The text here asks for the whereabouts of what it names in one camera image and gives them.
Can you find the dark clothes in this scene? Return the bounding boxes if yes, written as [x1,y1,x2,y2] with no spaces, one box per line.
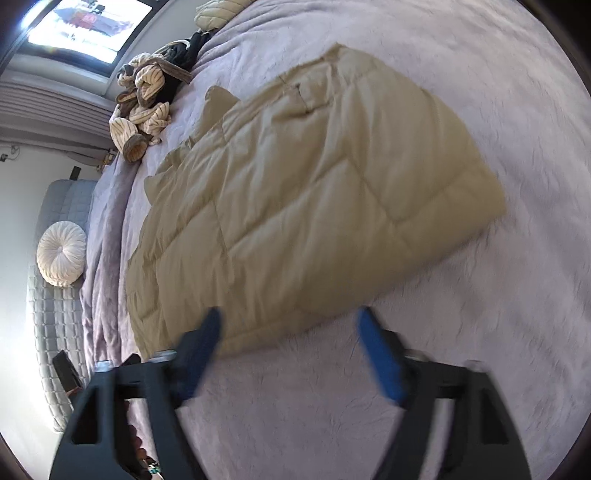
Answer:
[159,30,213,104]

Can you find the round white pleated pillow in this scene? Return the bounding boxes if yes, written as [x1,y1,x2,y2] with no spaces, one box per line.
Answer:
[37,222,88,288]

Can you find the grey quilted headboard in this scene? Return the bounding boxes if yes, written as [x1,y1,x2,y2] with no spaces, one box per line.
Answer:
[25,179,100,432]

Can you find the purple fleece bed blanket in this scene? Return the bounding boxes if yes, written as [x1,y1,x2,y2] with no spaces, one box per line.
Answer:
[81,0,591,480]

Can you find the khaki quilted jacket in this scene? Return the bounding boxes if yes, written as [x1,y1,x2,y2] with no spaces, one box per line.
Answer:
[127,43,507,363]

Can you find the cream striped garment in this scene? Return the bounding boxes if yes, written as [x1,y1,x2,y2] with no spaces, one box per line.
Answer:
[109,41,192,163]

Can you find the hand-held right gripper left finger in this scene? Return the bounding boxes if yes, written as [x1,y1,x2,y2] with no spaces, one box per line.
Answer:
[48,307,222,480]

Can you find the black object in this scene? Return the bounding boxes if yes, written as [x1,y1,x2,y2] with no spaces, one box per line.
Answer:
[53,350,83,395]

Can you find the folded cream quilted garment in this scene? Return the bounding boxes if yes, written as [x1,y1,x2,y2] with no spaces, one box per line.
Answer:
[194,0,252,31]

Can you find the window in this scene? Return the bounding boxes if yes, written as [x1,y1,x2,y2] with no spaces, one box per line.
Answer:
[28,0,153,64]

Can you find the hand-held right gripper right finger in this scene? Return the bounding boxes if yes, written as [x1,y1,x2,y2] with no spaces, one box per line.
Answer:
[358,307,536,480]

